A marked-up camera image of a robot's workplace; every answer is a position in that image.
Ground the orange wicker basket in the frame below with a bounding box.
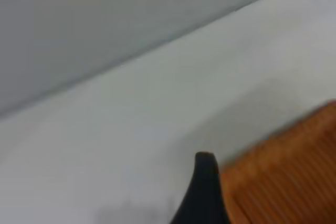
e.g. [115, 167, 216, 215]
[219, 99, 336, 224]

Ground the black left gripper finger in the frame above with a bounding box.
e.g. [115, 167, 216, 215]
[170, 151, 232, 224]

